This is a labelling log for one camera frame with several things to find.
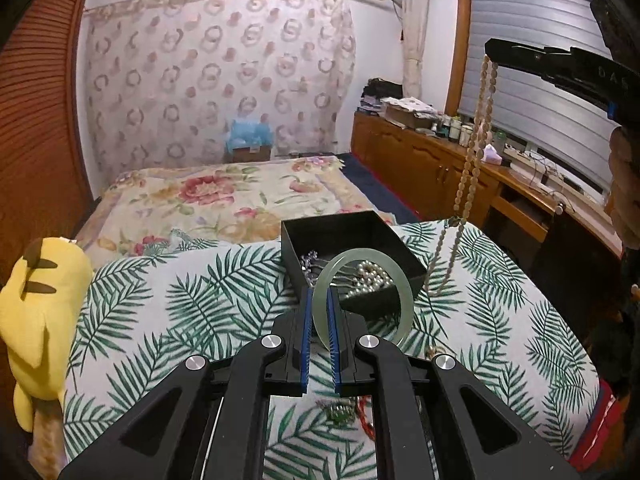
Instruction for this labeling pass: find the white power strip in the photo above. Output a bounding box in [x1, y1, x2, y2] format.
[502, 144, 552, 172]

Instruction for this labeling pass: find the wooden louvered door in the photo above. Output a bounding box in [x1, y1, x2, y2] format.
[0, 0, 102, 267]

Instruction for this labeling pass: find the green leaf print cloth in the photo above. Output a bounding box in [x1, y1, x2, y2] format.
[62, 219, 602, 480]

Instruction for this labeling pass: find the person's right hand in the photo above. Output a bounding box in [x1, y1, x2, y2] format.
[608, 125, 640, 252]

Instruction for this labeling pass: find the beige beaded necklace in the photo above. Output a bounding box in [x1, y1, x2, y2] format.
[424, 54, 499, 297]

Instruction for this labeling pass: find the white bundled curtain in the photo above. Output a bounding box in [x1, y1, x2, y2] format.
[401, 0, 432, 102]

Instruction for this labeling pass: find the wooden cabinet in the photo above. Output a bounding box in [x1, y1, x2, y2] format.
[350, 110, 623, 262]

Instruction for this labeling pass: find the floral bedsheet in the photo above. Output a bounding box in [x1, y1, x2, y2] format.
[74, 156, 397, 262]

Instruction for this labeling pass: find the grey window blind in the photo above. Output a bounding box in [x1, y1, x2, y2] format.
[457, 0, 623, 163]

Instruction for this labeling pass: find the yellow plush toy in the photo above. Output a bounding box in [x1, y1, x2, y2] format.
[0, 237, 96, 432]

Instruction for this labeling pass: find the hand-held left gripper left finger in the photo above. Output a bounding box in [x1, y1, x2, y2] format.
[59, 286, 314, 480]

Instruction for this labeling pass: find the red coral bracelet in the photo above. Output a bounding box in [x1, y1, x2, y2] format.
[356, 394, 377, 443]

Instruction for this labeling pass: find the cardboard box with printed cloth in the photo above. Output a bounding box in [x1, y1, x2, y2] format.
[381, 96, 442, 129]

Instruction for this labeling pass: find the ring patterned wall cloth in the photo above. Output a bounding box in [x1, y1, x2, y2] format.
[84, 0, 358, 187]

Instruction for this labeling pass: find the green jade bangle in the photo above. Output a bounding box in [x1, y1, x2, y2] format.
[312, 251, 415, 349]

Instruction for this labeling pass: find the purple bead jewelry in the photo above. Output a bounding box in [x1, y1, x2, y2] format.
[299, 249, 322, 283]

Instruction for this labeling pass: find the white pearl necklace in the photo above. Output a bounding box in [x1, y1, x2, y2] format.
[341, 259, 397, 302]

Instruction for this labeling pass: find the stack of dark clothes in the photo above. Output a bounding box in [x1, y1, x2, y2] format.
[358, 77, 404, 114]

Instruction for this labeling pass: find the cardboard box with blue paper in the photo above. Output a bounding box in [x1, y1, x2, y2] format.
[224, 118, 276, 164]

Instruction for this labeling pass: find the group of small bottles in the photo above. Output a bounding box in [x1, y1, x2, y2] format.
[431, 114, 476, 147]

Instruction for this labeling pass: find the black jewelry box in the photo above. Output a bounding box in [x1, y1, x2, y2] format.
[280, 210, 426, 317]

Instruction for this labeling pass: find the green bead jewelry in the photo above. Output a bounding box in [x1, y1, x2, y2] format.
[320, 398, 357, 428]

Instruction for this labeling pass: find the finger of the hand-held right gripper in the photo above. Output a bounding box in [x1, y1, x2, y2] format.
[484, 38, 627, 112]

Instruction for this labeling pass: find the dark blue mattress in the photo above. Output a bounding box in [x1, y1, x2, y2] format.
[334, 152, 422, 225]

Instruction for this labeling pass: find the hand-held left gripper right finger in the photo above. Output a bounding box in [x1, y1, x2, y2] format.
[327, 286, 582, 480]

